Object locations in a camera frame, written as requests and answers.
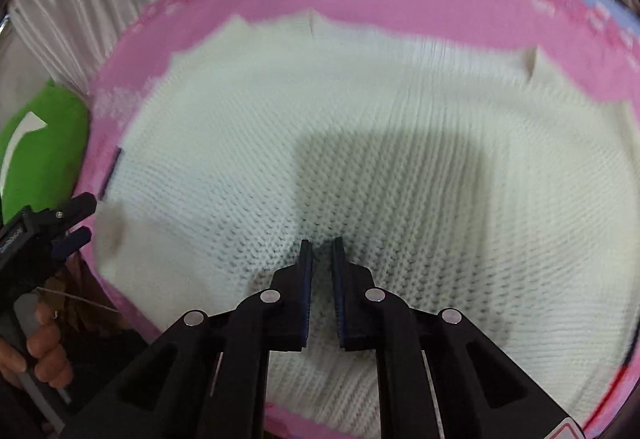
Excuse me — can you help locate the white satin curtain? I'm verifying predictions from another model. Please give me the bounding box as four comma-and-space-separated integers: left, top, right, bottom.
7, 0, 156, 94

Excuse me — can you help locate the person's left hand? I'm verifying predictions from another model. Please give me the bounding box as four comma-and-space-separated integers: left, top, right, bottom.
0, 301, 74, 388

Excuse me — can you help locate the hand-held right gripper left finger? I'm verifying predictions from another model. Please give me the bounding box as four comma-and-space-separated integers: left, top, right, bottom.
65, 239, 315, 439

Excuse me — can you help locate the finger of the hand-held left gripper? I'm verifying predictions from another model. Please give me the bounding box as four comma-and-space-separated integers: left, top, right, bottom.
52, 226, 94, 261
50, 192, 98, 226

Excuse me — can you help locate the white red navy knit sweater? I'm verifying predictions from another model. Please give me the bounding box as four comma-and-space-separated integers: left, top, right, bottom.
92, 9, 633, 439

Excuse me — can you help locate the green pillow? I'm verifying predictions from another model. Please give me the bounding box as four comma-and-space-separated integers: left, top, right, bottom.
0, 79, 92, 225

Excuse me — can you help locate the pink floral bedsheet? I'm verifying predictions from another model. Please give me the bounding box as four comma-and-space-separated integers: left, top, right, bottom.
82, 0, 640, 439

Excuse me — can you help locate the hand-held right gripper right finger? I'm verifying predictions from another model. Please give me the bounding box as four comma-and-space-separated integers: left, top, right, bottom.
331, 237, 586, 439

